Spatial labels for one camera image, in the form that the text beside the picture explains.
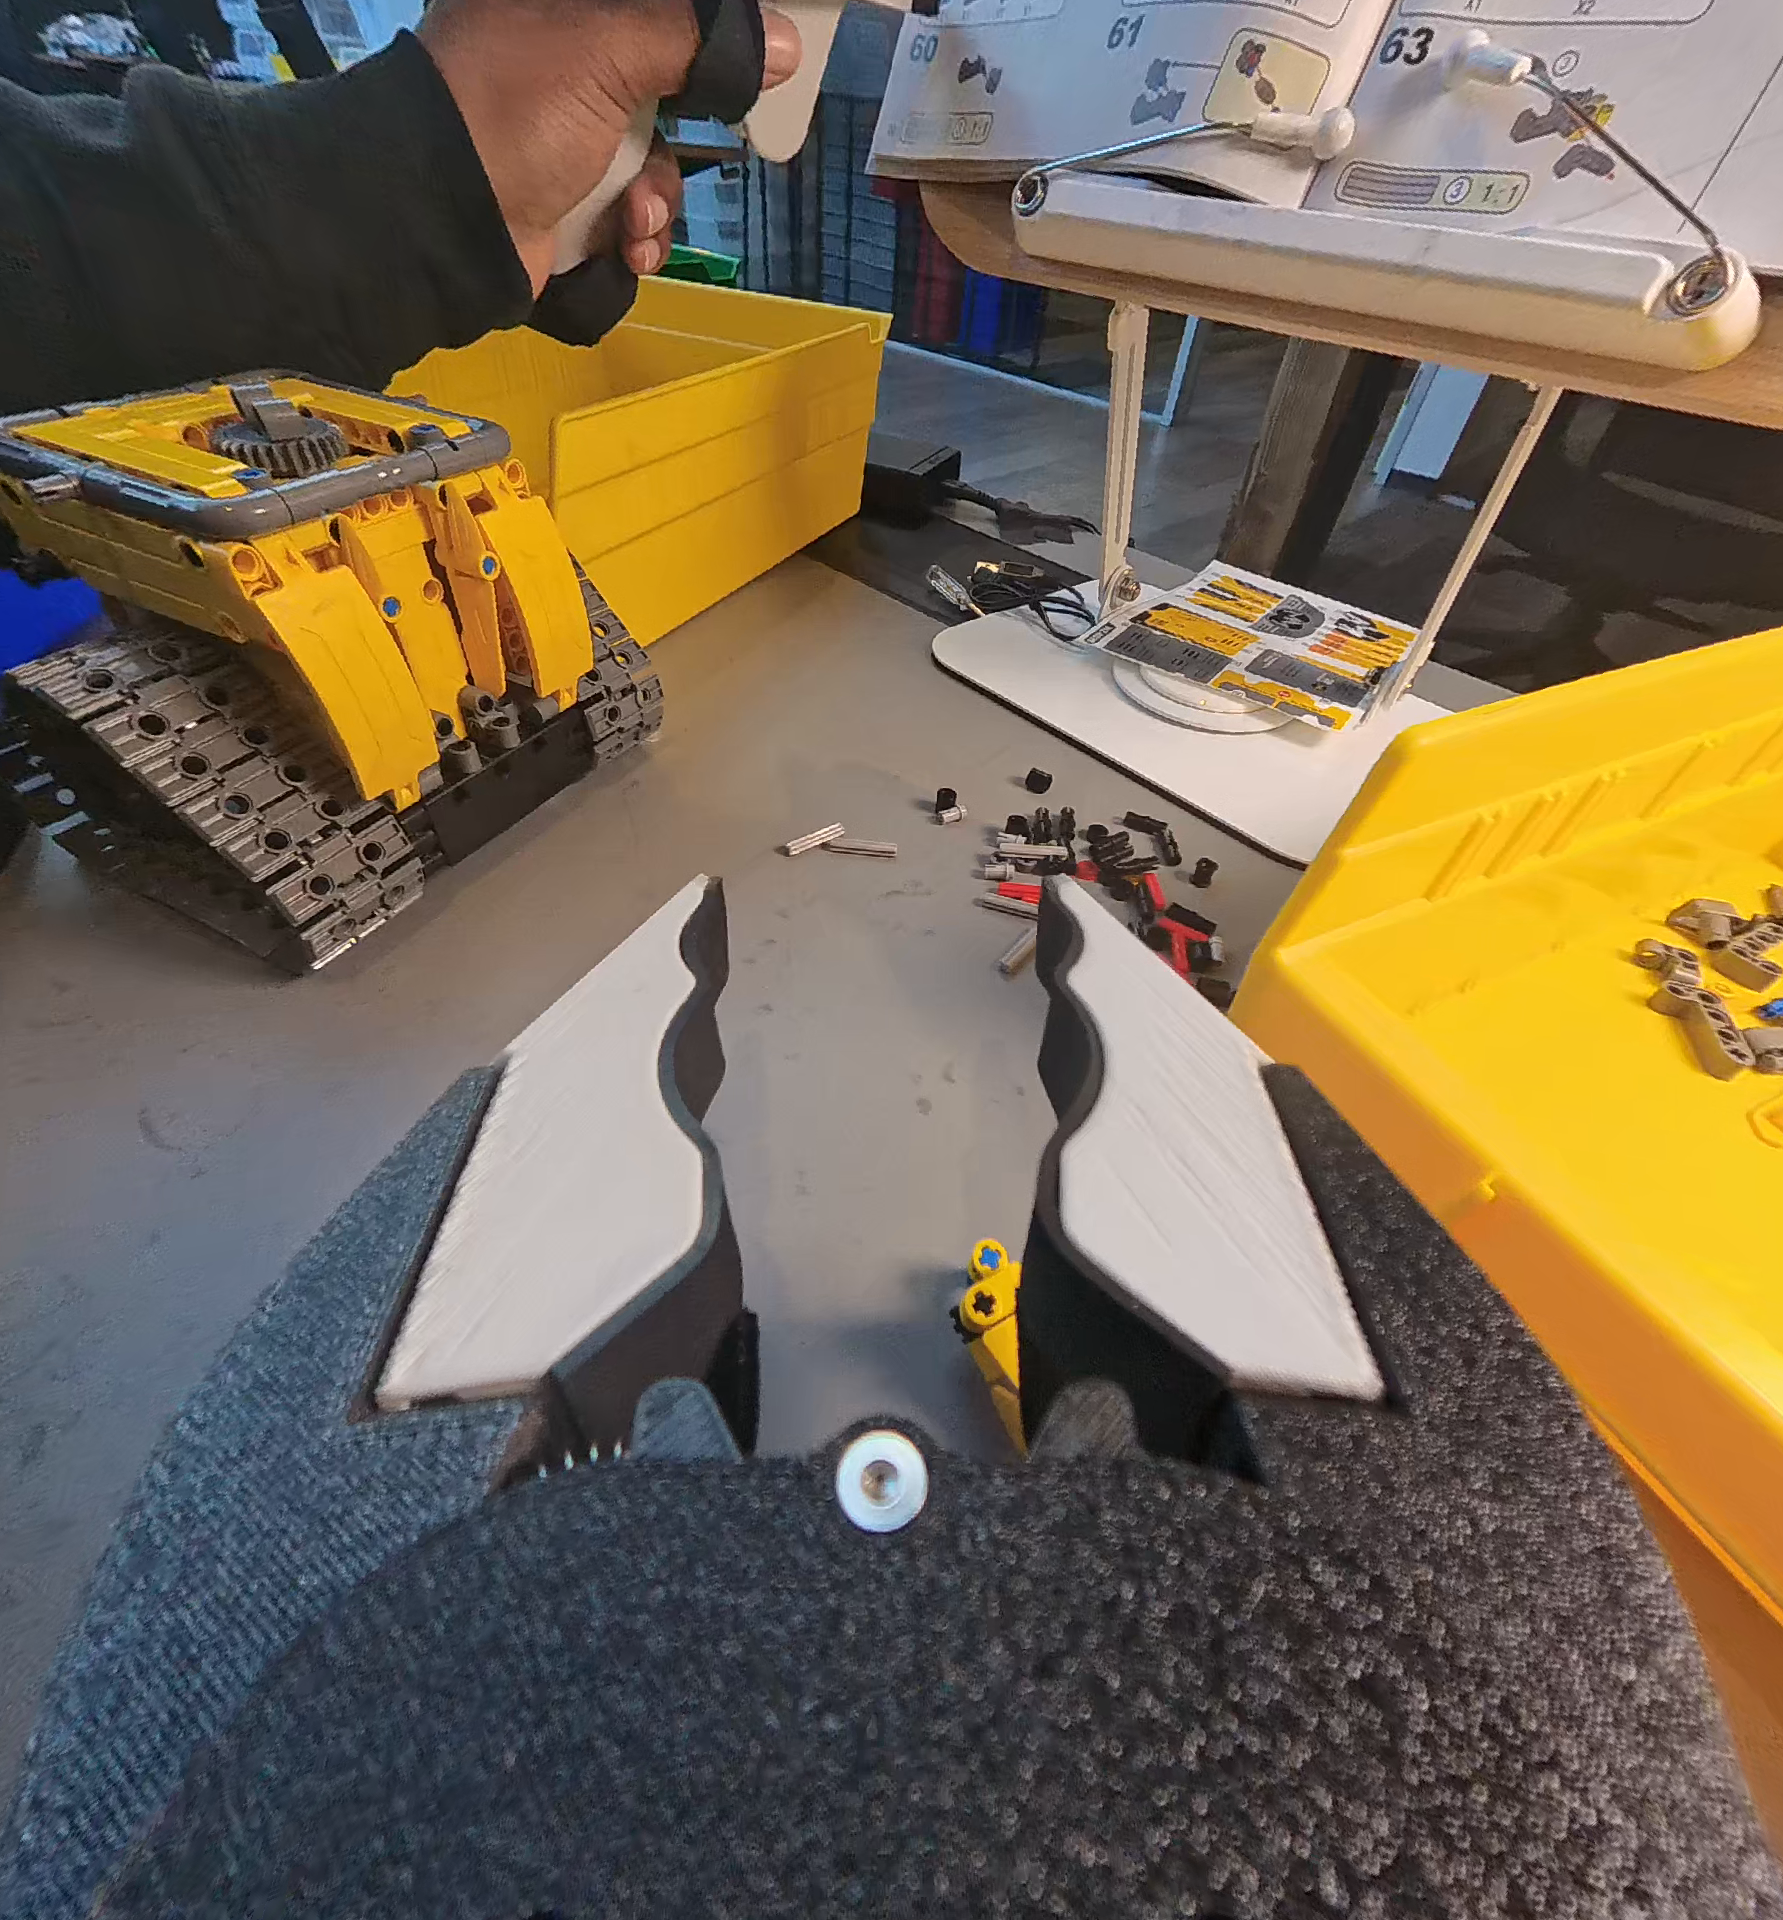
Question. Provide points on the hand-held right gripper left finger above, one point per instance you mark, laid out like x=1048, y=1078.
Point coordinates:
x=561, y=1202

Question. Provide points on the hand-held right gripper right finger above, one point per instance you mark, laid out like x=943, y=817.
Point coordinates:
x=1207, y=1202

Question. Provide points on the yellow beam assembly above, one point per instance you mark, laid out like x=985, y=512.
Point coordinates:
x=988, y=1335

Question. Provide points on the yellow parts bin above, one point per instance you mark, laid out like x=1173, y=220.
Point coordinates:
x=1492, y=1140

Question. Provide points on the yellow tracked toy robot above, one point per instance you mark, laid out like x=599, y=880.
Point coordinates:
x=261, y=571

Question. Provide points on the person's left forearm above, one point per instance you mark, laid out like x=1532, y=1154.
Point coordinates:
x=202, y=241

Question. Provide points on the green plastic bin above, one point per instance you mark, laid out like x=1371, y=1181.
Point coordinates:
x=705, y=264

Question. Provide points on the large yellow plastic bin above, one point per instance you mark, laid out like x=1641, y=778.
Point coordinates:
x=712, y=420

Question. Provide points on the pile of small building parts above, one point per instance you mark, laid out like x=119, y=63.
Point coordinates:
x=1117, y=849

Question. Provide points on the black power adapter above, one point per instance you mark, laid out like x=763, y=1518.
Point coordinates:
x=907, y=486

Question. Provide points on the mixed plastic connector pieces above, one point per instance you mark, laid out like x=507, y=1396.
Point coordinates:
x=1722, y=1035

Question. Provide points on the white stand base with leaflet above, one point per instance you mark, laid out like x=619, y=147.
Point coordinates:
x=1371, y=286

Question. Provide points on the blue plastic bin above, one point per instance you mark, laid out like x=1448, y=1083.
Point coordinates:
x=7, y=625

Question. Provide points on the instruction booklet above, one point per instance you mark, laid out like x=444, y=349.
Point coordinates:
x=1671, y=136

